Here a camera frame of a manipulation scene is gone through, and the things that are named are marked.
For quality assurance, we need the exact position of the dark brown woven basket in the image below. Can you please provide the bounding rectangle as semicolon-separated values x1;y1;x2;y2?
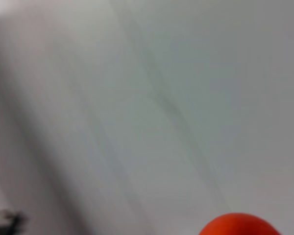
0;209;29;235

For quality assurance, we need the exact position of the orange round tomato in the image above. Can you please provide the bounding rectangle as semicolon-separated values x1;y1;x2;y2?
198;212;283;235

